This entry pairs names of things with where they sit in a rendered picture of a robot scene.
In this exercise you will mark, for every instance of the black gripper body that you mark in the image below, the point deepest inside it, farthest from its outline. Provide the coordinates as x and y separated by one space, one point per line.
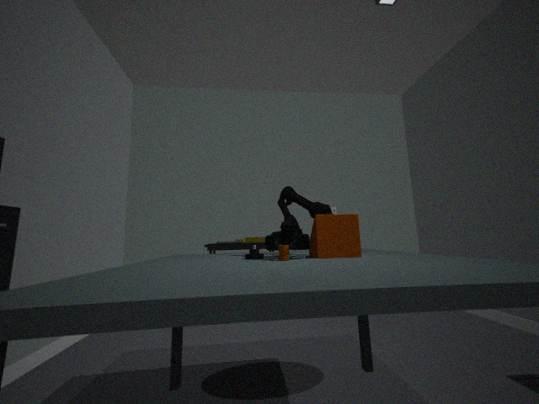
287 239

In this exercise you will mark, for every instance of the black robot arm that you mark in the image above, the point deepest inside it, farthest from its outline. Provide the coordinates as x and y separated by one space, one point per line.
290 225

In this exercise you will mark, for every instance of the orange tapered knob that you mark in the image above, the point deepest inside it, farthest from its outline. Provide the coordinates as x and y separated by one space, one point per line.
284 252

